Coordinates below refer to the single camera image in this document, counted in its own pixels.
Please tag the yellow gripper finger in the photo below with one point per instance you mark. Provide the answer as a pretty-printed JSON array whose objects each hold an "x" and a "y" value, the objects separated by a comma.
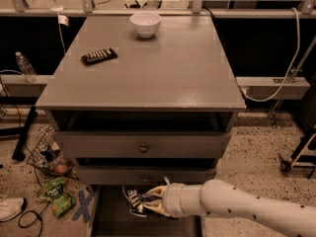
[
  {"x": 155, "y": 206},
  {"x": 157, "y": 192}
]

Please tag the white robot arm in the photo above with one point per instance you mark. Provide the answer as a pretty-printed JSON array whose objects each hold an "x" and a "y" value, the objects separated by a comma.
[{"x": 216, "y": 198}]

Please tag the grey bottom drawer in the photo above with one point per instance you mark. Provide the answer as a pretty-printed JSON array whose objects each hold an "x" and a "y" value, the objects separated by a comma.
[{"x": 110, "y": 217}]

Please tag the grey drawer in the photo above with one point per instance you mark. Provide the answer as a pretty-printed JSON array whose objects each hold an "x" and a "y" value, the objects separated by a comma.
[
  {"x": 81, "y": 144},
  {"x": 102, "y": 175},
  {"x": 110, "y": 217}
]

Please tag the grey middle drawer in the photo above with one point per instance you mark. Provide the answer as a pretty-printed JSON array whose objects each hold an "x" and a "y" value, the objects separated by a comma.
[{"x": 102, "y": 175}]

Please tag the grey drawer cabinet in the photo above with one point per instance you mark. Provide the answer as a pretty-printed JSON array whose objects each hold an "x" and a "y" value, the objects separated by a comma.
[{"x": 179, "y": 81}]

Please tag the grey top drawer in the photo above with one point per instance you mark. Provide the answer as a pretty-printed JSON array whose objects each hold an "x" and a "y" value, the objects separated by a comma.
[{"x": 81, "y": 144}]

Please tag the green snack bag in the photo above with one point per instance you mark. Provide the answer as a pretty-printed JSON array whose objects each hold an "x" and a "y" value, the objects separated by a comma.
[{"x": 55, "y": 193}]

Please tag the white sneaker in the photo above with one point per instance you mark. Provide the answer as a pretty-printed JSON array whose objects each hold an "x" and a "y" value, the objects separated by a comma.
[{"x": 10, "y": 207}]

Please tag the black wheeled cart base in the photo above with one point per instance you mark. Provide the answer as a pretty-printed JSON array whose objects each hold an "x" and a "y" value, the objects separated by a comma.
[{"x": 297, "y": 158}]

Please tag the white bowl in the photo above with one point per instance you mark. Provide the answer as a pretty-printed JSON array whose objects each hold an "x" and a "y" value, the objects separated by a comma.
[{"x": 145, "y": 24}]

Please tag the clear water bottle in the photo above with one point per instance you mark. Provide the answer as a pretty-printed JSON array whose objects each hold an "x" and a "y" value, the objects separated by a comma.
[{"x": 26, "y": 67}]

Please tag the wire basket with items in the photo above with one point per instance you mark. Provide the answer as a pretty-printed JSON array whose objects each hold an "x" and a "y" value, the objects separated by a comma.
[{"x": 46, "y": 156}]

